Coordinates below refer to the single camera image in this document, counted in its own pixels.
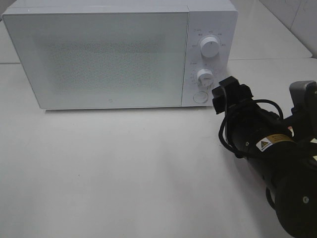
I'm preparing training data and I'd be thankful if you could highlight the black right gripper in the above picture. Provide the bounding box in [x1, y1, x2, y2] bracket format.
[212, 76, 295, 159]

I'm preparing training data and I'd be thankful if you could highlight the white microwave door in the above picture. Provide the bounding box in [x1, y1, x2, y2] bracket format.
[3, 12, 188, 110]

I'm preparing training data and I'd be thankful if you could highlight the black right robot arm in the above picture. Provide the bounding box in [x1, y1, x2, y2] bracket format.
[212, 76, 317, 238]

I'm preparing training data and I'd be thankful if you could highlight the lower white timer knob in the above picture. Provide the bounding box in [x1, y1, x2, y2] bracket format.
[197, 69, 214, 87]

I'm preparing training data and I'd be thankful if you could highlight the upper white power knob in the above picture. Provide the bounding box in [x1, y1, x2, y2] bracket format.
[200, 36, 219, 58]

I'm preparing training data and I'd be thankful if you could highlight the white microwave oven body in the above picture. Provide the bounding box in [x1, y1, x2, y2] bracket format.
[2, 0, 238, 109]

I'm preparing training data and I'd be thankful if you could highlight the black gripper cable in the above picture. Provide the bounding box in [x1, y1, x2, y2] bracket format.
[218, 99, 284, 159]

